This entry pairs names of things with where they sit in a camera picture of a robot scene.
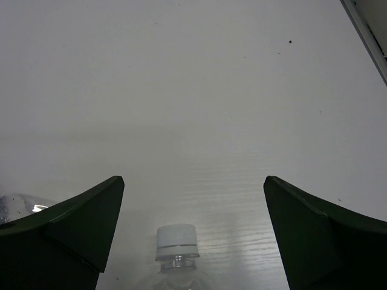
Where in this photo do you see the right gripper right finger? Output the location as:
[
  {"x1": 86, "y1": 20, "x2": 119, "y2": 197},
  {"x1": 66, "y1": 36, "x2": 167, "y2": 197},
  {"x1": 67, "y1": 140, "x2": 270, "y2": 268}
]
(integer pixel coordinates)
[{"x1": 264, "y1": 176, "x2": 386, "y2": 289}]

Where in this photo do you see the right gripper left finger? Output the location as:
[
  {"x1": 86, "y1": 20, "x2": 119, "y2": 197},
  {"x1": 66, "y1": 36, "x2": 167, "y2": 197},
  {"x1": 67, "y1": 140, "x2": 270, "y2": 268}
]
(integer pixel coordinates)
[{"x1": 1, "y1": 176, "x2": 125, "y2": 289}]

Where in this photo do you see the clear unlabelled plastic bottle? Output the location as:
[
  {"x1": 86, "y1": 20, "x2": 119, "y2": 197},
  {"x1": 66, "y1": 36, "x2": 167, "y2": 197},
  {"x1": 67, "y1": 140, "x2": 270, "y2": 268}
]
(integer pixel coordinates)
[{"x1": 0, "y1": 193, "x2": 57, "y2": 224}]

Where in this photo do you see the white cap blue label bottle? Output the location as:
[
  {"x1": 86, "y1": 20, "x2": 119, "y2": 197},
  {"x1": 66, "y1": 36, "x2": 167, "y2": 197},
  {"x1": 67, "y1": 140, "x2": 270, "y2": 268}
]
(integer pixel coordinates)
[{"x1": 149, "y1": 224, "x2": 217, "y2": 289}]

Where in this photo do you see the aluminium frame rail right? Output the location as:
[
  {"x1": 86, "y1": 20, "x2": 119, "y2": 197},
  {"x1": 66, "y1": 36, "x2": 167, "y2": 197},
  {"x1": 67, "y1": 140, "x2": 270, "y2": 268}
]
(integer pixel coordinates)
[{"x1": 341, "y1": 1, "x2": 386, "y2": 85}]

